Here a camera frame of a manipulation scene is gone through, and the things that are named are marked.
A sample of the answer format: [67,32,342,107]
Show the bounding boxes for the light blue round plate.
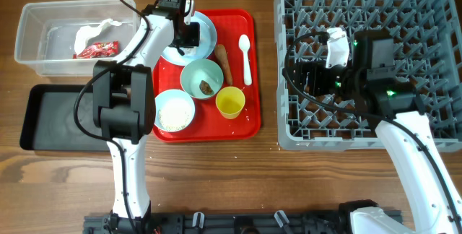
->
[161,12,217,66]

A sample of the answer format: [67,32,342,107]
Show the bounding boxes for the orange carrot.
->
[214,44,233,86]

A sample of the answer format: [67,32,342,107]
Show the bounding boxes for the brown food scrap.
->
[199,80,214,96]

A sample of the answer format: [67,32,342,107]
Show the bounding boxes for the light blue small bowl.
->
[154,89,196,132]

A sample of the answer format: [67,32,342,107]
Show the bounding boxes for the green ceramic bowl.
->
[180,58,224,100]

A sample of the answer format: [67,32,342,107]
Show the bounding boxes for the white tissue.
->
[74,18,122,55]

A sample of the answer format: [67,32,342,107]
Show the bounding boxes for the red serving tray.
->
[152,9,261,142]

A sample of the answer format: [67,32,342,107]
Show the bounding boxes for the yellow plastic cup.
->
[215,86,245,119]

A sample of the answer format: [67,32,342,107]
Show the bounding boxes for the grey dishwasher rack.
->
[274,0,461,152]

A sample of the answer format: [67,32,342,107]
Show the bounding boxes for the clear plastic waste bin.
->
[14,0,140,77]

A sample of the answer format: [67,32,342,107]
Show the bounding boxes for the black food waste tray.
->
[19,84,108,152]

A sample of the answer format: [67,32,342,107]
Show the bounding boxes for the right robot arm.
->
[282,28,461,233]

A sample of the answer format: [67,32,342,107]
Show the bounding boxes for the white plastic spoon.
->
[238,34,253,86]

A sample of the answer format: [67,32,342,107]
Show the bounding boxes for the white rice pile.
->
[158,99,193,132]

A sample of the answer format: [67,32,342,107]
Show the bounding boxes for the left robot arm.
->
[92,0,200,233]

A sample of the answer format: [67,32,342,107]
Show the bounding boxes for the red snack wrapper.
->
[73,40,119,59]

